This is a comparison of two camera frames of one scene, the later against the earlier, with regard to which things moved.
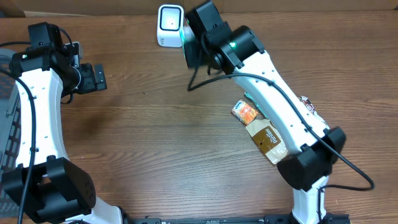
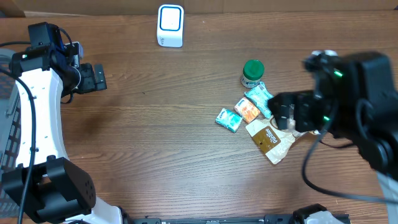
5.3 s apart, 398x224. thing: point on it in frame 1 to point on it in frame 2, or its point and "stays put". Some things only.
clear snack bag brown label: x=268 y=139 stays put
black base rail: x=328 y=218 stays put
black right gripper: x=197 y=63 to x=279 y=103
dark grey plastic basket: x=10 y=125 stays put
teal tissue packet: x=188 y=41 to x=229 y=119
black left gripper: x=91 y=84 stays put
